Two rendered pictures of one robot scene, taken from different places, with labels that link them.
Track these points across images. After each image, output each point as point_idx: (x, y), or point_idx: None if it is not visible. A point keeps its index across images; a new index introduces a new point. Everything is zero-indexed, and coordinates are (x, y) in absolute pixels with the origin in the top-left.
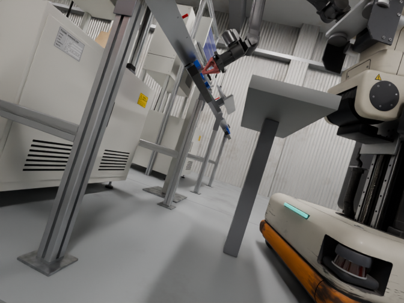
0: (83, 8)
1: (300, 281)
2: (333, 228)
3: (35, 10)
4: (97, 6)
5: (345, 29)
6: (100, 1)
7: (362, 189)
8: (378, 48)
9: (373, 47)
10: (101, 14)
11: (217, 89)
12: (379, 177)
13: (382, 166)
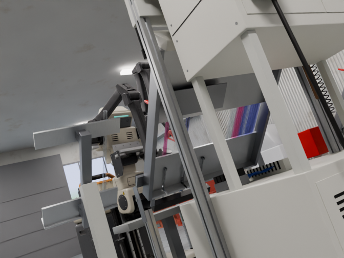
0: (258, 34)
1: None
2: (191, 254)
3: None
4: (238, 58)
5: (127, 152)
6: (239, 66)
7: (119, 252)
8: (134, 168)
9: (130, 166)
10: (227, 56)
11: (108, 191)
12: (132, 238)
13: (130, 232)
